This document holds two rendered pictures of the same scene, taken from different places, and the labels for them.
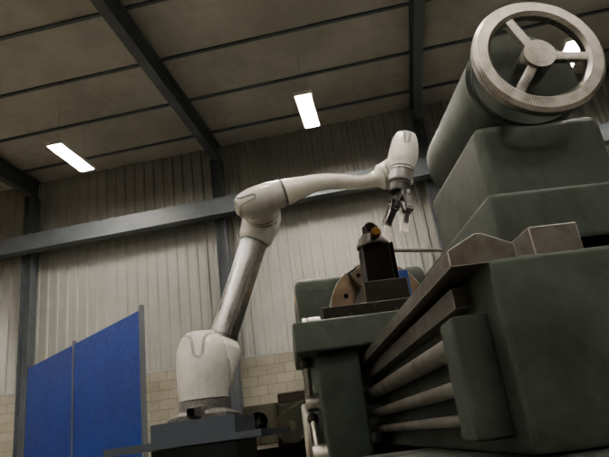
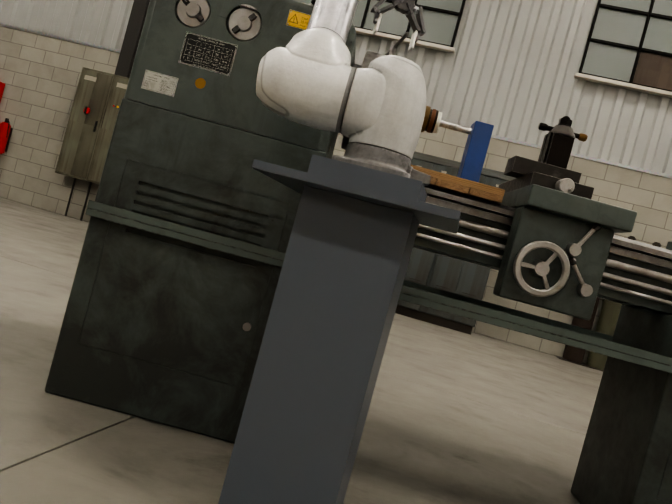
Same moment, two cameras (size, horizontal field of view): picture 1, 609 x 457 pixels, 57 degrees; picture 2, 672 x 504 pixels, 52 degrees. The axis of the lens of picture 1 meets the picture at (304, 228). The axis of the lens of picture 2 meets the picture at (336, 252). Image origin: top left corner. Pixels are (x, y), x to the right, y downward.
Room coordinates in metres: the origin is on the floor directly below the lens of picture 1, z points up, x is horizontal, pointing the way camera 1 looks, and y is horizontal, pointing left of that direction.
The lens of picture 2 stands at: (1.74, 1.98, 0.63)
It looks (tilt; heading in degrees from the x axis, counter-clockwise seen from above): 1 degrees down; 274
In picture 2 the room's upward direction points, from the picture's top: 15 degrees clockwise
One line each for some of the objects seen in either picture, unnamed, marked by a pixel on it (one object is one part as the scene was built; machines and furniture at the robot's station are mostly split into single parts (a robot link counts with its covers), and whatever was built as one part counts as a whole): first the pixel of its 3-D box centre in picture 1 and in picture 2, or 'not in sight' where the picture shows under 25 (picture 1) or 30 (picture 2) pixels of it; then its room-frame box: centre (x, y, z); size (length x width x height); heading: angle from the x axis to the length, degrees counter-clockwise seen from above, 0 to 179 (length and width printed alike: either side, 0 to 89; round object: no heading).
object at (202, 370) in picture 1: (202, 364); (387, 105); (1.82, 0.38, 0.97); 0.18 x 0.16 x 0.22; 4
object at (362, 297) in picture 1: (381, 300); (541, 173); (1.33, -0.16, 1.00); 0.20 x 0.10 x 0.05; 3
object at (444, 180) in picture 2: not in sight; (444, 188); (1.60, -0.22, 0.88); 0.36 x 0.30 x 0.04; 93
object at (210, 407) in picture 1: (202, 410); (384, 166); (1.79, 0.38, 0.83); 0.22 x 0.18 x 0.06; 174
